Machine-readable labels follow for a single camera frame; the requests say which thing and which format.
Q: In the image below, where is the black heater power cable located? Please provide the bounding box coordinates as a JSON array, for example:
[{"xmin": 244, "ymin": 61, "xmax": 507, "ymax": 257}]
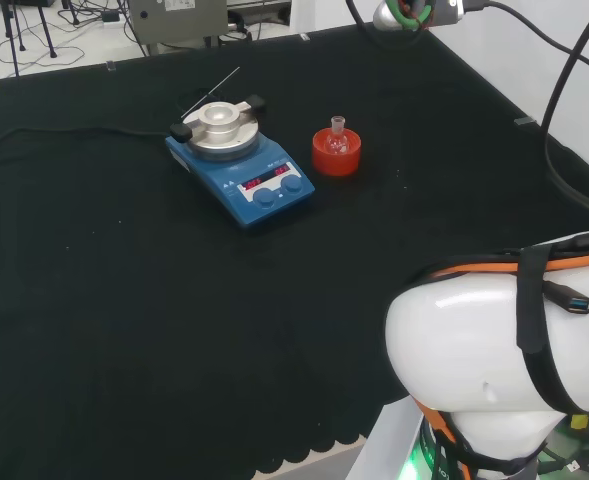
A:
[{"xmin": 0, "ymin": 127, "xmax": 173, "ymax": 159}]

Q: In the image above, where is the orange cable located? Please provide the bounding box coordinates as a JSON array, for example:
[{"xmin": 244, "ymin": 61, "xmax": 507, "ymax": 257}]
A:
[{"xmin": 416, "ymin": 252, "xmax": 589, "ymax": 480}]

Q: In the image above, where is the red ribbed flask ring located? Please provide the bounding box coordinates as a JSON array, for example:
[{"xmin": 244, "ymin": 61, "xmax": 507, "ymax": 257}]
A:
[{"xmin": 311, "ymin": 127, "xmax": 363, "ymax": 177}]

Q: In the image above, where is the grey metal cabinet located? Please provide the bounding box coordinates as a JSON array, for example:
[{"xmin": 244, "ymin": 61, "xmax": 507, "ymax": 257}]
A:
[{"xmin": 126, "ymin": 0, "xmax": 230, "ymax": 56}]

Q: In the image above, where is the black bench cloth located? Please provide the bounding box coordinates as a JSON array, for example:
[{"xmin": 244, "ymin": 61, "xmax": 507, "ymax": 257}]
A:
[{"xmin": 0, "ymin": 22, "xmax": 589, "ymax": 474}]

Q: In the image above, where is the black usb plug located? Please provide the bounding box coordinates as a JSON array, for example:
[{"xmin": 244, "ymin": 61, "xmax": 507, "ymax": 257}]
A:
[{"xmin": 542, "ymin": 278, "xmax": 589, "ymax": 316}]

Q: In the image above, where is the thick black cable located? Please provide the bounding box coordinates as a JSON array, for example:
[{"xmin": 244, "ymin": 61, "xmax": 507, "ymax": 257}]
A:
[
  {"xmin": 468, "ymin": 0, "xmax": 589, "ymax": 85},
  {"xmin": 542, "ymin": 0, "xmax": 589, "ymax": 220}
]

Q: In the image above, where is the green cable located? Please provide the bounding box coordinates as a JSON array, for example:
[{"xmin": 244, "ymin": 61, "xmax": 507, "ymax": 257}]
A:
[{"xmin": 383, "ymin": 0, "xmax": 433, "ymax": 30}]

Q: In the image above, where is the clear round-bottom flask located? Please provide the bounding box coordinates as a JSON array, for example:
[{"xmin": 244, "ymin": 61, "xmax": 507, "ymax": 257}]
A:
[{"xmin": 323, "ymin": 115, "xmax": 350, "ymax": 155}]

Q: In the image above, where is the thin metal probe rod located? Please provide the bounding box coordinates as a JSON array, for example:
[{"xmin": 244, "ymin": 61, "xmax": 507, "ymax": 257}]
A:
[{"xmin": 181, "ymin": 67, "xmax": 241, "ymax": 120}]

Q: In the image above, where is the black tripod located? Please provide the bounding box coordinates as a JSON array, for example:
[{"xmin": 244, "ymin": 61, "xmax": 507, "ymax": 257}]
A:
[{"xmin": 0, "ymin": 0, "xmax": 58, "ymax": 79}]

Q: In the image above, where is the blue heater with steel plate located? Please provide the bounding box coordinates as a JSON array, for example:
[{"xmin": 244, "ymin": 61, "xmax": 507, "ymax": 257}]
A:
[{"xmin": 165, "ymin": 94, "xmax": 317, "ymax": 232}]

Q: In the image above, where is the thin black floor cable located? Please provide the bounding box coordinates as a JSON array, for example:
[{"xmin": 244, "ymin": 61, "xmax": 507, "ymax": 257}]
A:
[{"xmin": 0, "ymin": 39, "xmax": 86, "ymax": 70}]

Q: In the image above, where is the grey mounting plate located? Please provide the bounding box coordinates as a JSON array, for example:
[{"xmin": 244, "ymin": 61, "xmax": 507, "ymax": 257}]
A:
[{"xmin": 348, "ymin": 399, "xmax": 425, "ymax": 480}]

